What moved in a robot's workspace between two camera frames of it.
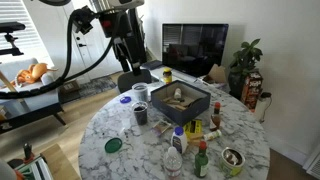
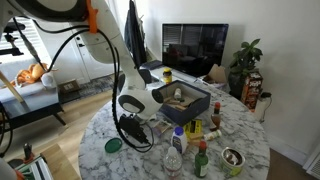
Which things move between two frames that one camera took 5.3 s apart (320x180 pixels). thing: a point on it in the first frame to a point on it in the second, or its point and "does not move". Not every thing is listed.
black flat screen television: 193,48 does not move
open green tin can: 232,161 does not move
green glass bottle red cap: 201,161 does not move
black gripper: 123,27 to 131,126
